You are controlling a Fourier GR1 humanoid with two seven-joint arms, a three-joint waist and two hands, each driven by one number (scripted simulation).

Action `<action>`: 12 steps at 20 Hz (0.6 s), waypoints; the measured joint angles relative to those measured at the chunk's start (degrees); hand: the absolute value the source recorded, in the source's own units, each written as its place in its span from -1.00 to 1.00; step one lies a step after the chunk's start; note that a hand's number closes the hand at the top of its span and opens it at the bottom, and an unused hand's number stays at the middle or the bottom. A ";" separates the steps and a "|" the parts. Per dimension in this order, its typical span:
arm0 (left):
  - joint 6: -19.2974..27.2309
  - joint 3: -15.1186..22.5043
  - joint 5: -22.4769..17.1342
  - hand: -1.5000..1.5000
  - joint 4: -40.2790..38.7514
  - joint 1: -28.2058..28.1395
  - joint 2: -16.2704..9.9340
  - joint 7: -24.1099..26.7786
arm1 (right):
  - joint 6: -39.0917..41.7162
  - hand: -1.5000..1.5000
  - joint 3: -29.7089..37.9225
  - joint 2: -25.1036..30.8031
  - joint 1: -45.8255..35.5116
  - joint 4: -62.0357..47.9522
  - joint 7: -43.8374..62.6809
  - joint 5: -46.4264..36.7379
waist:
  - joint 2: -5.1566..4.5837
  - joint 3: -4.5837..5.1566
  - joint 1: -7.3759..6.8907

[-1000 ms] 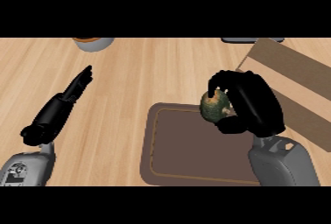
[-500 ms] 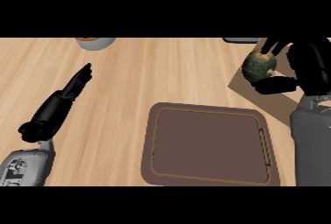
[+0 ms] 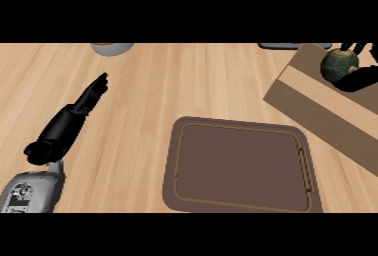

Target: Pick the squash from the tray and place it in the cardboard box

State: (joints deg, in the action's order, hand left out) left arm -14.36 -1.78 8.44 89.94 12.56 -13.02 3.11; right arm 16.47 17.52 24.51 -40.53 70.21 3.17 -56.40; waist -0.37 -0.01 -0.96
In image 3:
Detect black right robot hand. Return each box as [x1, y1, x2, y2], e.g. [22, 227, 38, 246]
[332, 42, 378, 93]

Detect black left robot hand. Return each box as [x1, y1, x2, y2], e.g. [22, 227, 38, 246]
[22, 72, 109, 166]

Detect green squash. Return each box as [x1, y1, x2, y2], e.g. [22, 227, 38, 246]
[318, 48, 360, 84]

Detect cardboard box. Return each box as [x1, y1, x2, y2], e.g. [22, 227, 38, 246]
[261, 43, 378, 177]

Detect brown tray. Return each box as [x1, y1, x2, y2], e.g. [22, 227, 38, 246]
[160, 115, 324, 214]

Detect dark grey flat appliance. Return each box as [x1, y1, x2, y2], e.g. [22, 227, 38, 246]
[256, 43, 333, 51]

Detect grey bowl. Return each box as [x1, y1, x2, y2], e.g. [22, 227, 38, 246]
[88, 43, 135, 57]

